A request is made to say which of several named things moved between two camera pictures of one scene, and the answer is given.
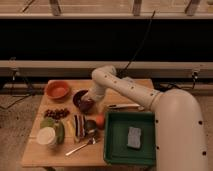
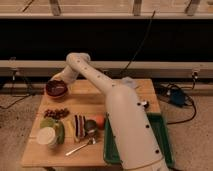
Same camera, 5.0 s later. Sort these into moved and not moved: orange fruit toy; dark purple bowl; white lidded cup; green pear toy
Moved: dark purple bowl
Not moved: white lidded cup; orange fruit toy; green pear toy
